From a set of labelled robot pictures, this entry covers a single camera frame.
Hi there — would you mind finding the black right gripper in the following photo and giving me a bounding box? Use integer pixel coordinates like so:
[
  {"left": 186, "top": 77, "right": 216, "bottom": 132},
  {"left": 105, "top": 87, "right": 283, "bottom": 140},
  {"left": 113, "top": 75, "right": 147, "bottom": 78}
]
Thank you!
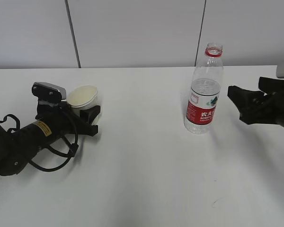
[{"left": 227, "top": 77, "right": 284, "bottom": 125}]

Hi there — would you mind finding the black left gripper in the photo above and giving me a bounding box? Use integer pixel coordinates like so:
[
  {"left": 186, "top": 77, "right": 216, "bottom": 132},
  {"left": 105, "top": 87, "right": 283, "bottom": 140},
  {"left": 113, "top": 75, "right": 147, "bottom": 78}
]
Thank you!
[{"left": 35, "top": 101, "right": 100, "bottom": 137}]

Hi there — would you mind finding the white paper cup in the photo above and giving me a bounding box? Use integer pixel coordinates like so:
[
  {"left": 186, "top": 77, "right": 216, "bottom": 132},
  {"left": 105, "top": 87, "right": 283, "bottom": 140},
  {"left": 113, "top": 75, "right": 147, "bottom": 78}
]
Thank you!
[{"left": 66, "top": 85, "right": 100, "bottom": 116}]

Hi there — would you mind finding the clear water bottle red label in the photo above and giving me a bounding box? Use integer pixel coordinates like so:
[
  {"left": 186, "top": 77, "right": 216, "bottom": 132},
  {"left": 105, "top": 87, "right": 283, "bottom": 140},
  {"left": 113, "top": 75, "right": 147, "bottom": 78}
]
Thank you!
[{"left": 184, "top": 43, "right": 223, "bottom": 134}]

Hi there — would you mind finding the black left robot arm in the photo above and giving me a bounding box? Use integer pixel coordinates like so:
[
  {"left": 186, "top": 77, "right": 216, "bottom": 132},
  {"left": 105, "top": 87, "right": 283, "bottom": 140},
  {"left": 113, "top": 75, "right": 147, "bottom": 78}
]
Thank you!
[{"left": 0, "top": 102, "right": 101, "bottom": 176}]

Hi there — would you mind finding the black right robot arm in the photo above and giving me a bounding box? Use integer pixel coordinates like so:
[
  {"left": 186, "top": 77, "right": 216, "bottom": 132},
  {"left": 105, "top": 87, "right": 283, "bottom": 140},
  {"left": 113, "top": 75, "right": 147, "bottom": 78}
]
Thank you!
[{"left": 227, "top": 77, "right": 284, "bottom": 127}]

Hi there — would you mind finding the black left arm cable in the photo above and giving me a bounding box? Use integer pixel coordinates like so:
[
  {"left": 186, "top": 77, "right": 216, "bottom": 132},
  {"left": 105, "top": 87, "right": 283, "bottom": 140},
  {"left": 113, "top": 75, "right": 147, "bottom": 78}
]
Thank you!
[{"left": 0, "top": 108, "right": 80, "bottom": 173}]

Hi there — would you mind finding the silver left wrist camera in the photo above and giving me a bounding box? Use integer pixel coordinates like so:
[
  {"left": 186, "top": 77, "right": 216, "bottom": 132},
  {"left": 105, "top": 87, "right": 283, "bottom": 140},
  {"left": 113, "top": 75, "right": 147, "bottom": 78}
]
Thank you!
[{"left": 31, "top": 82, "right": 67, "bottom": 104}]

